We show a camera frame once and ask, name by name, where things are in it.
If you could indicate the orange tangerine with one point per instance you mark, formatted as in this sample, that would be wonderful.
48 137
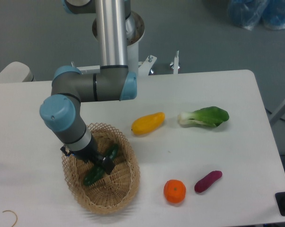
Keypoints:
174 191

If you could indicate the blue plastic bags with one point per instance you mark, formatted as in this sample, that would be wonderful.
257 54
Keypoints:
248 13

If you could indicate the green bok choy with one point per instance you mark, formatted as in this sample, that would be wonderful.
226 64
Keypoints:
209 116

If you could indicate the woven wicker basket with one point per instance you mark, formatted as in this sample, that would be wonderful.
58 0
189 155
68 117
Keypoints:
112 192

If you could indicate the white chair back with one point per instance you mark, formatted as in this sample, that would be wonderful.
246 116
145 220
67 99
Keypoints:
16 72

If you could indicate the white frame at right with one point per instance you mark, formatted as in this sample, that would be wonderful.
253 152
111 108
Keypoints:
277 113

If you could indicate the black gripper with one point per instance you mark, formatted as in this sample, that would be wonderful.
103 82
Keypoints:
90 153

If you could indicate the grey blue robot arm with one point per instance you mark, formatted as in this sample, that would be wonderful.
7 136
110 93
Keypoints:
70 87

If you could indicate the purple sweet potato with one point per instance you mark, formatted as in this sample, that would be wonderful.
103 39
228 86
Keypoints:
204 183

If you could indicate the yellow mango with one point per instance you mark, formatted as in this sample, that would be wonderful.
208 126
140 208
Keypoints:
147 123

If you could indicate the dark green cucumber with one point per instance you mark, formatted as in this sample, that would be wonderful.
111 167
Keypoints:
96 172

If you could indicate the tan rubber band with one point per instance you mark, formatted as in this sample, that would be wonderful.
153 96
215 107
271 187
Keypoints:
15 215

